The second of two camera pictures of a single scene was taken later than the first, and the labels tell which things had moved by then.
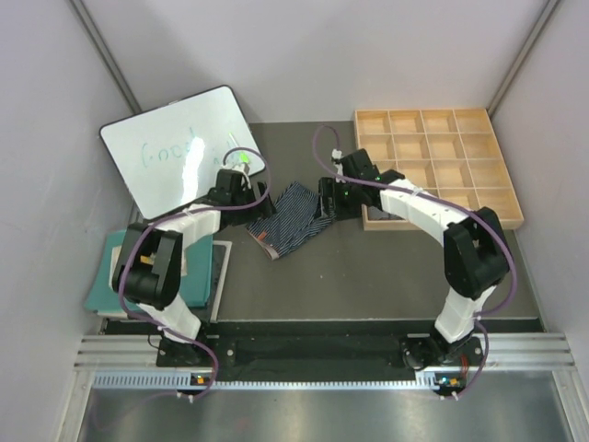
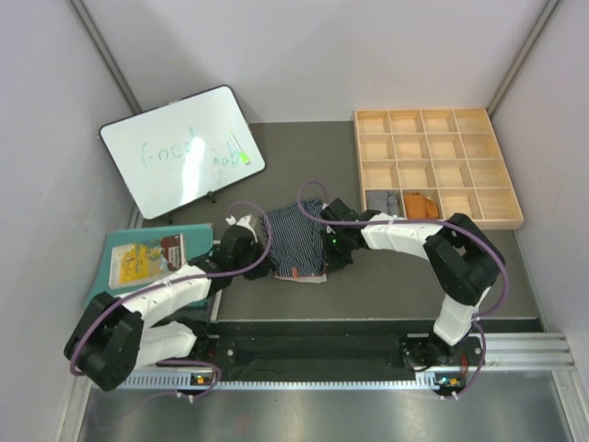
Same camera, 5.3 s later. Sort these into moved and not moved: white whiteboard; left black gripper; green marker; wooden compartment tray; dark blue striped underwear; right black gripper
Moved: left black gripper; right black gripper; dark blue striped underwear
Not moved: white whiteboard; wooden compartment tray; green marker
